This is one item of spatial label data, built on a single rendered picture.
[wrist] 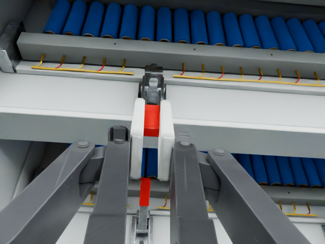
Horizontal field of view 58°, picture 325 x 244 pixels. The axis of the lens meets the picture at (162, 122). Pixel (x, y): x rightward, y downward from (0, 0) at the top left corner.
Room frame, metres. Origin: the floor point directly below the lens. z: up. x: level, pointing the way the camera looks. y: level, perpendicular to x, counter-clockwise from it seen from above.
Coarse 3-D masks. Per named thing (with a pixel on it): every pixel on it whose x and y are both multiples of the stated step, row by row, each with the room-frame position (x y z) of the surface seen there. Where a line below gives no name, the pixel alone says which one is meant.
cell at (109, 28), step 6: (108, 6) 0.37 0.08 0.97; (114, 6) 0.37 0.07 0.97; (108, 12) 0.35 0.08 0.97; (114, 12) 0.35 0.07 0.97; (120, 12) 0.37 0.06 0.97; (108, 18) 0.34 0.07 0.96; (114, 18) 0.34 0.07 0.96; (108, 24) 0.33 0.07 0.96; (114, 24) 0.33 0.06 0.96; (102, 30) 0.32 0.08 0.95; (108, 30) 0.32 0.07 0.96; (114, 30) 0.33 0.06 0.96; (102, 36) 0.32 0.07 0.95; (114, 36) 0.32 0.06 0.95
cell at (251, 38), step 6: (240, 18) 0.38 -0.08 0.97; (246, 18) 0.38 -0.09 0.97; (252, 18) 0.38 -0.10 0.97; (240, 24) 0.37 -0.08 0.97; (246, 24) 0.37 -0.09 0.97; (252, 24) 0.37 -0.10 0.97; (240, 30) 0.37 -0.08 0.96; (246, 30) 0.36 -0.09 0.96; (252, 30) 0.35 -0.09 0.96; (246, 36) 0.35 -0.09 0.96; (252, 36) 0.34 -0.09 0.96; (246, 42) 0.34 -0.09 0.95; (252, 42) 0.33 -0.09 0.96; (258, 42) 0.33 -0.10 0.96
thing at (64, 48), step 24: (24, 48) 0.28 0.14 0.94; (48, 48) 0.28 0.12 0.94; (72, 48) 0.28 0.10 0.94; (96, 48) 0.29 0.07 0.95; (120, 48) 0.29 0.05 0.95; (144, 48) 0.29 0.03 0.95; (168, 48) 0.30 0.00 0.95; (192, 48) 0.30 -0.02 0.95; (216, 48) 0.31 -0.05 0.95; (240, 48) 0.31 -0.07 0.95; (96, 72) 0.27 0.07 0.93; (120, 72) 0.28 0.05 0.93; (240, 72) 0.30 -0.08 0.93; (264, 72) 0.31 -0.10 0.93; (288, 72) 0.31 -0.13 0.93; (312, 72) 0.31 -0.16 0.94
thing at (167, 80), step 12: (24, 72) 0.27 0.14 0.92; (36, 72) 0.27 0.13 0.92; (48, 72) 0.27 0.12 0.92; (60, 72) 0.27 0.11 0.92; (72, 72) 0.27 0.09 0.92; (84, 72) 0.27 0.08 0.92; (180, 84) 0.28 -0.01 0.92; (192, 84) 0.28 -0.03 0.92; (204, 84) 0.28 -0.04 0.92; (216, 84) 0.28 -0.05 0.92; (228, 84) 0.28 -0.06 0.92; (240, 84) 0.28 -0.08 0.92; (252, 84) 0.29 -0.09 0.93; (264, 84) 0.29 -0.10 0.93
